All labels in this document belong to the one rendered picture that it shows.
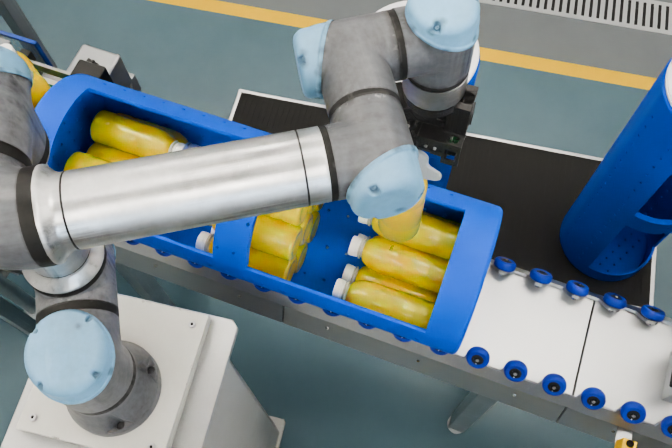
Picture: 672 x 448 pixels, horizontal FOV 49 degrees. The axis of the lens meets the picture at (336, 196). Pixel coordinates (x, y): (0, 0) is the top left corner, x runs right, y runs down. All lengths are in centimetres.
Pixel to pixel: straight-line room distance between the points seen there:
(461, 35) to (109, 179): 37
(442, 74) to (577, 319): 88
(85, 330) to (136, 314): 25
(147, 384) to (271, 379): 125
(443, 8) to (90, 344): 65
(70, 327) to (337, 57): 55
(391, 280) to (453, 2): 77
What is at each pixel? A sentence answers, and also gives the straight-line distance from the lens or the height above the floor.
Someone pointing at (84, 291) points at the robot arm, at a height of 139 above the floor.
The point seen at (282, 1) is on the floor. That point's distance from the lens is 312.
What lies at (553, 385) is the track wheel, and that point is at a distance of 149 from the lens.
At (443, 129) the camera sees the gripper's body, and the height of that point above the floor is 159.
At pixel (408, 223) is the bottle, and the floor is 133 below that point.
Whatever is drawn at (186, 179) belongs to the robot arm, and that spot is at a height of 179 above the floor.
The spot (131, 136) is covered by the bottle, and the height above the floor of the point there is 113.
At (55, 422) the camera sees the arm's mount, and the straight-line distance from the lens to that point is 131.
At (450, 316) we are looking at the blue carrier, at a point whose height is 118.
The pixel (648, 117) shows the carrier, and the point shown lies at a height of 93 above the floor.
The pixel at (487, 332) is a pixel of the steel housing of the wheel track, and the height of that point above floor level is 93.
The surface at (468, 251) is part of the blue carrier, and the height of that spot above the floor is 123.
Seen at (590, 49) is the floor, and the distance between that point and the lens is 310.
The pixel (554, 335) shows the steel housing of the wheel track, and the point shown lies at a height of 93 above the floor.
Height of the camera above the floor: 238
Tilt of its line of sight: 65 degrees down
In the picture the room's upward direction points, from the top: 3 degrees counter-clockwise
